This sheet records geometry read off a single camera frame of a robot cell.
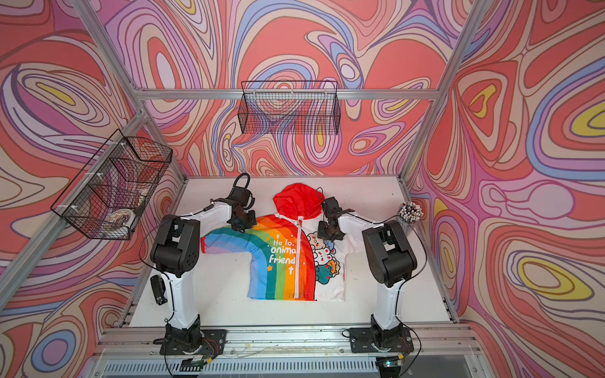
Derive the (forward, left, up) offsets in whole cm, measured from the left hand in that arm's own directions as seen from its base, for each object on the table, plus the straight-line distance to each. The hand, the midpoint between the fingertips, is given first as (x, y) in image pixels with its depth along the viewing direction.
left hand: (255, 224), depth 102 cm
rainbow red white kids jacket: (-16, -15, +1) cm, 22 cm away
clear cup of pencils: (-7, -60, +18) cm, 63 cm away
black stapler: (-28, +30, +2) cm, 41 cm away
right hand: (-7, -31, -1) cm, 32 cm away
